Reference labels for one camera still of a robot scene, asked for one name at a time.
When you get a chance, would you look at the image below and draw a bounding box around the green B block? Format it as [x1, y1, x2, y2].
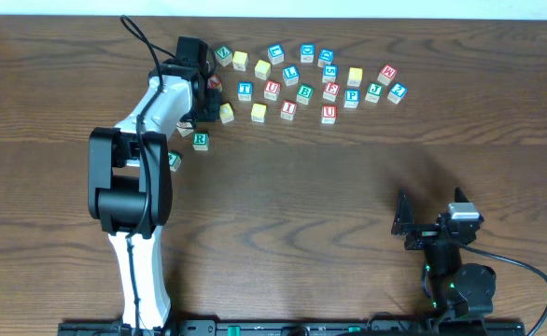
[296, 84, 314, 105]

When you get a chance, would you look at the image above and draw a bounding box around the yellow block top row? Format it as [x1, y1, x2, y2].
[232, 51, 248, 71]

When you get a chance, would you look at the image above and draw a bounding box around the blue D block right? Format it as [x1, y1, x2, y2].
[317, 49, 334, 68]

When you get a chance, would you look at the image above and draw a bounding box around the yellow block centre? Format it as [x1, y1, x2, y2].
[251, 104, 267, 123]

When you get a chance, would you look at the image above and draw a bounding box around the red E block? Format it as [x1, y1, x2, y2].
[322, 82, 340, 102]

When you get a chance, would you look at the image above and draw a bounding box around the blue P block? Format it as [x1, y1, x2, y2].
[344, 89, 359, 108]

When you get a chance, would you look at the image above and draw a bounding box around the blue T block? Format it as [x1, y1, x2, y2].
[237, 82, 253, 101]

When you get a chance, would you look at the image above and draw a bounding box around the red u block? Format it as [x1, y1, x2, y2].
[321, 105, 338, 124]
[263, 80, 281, 101]

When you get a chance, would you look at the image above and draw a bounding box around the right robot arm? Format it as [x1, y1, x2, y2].
[391, 189, 496, 320]

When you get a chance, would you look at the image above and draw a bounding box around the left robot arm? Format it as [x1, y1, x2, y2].
[88, 59, 221, 332]

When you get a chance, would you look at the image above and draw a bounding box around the green J block right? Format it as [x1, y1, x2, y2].
[365, 82, 384, 104]

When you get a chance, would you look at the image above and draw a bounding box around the blue L block middle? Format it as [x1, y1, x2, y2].
[282, 65, 300, 86]

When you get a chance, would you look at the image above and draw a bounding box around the yellow O block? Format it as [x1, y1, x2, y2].
[219, 103, 235, 124]

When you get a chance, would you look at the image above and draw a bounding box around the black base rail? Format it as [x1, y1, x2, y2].
[57, 318, 527, 336]

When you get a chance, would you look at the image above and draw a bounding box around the green Z block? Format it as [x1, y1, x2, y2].
[215, 45, 233, 67]

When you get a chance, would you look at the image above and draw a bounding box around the yellow Q block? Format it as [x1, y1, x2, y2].
[254, 60, 272, 80]

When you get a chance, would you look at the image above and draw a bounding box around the blue L block top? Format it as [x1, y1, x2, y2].
[267, 44, 285, 65]

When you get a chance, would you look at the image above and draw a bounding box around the red A block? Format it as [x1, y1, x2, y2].
[207, 75, 223, 92]

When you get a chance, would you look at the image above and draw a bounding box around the blue 5 block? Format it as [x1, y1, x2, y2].
[322, 64, 338, 83]

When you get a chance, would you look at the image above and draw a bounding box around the blue 2 block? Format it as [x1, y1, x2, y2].
[387, 83, 408, 105]

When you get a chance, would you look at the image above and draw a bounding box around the blue D block left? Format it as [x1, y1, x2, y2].
[300, 44, 315, 63]

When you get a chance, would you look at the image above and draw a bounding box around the green R block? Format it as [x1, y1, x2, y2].
[192, 133, 209, 151]

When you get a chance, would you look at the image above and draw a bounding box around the red I block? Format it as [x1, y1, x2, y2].
[280, 100, 297, 121]

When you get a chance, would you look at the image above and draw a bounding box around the green 4 block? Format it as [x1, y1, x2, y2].
[168, 151, 182, 172]

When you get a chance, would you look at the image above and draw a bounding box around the yellow K block right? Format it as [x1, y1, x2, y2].
[347, 67, 363, 87]

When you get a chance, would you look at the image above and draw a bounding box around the right black cable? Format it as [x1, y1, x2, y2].
[450, 237, 547, 336]

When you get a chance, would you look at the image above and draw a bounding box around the blue l block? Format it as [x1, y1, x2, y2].
[267, 44, 285, 65]
[282, 65, 300, 86]

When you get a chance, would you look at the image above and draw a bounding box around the red M block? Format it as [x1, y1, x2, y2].
[377, 64, 398, 86]

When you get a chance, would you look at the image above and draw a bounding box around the plain pineapple block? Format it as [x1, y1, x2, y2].
[176, 122, 195, 137]

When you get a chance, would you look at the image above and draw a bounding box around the blue d block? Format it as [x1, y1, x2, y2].
[317, 49, 334, 68]
[300, 44, 315, 63]

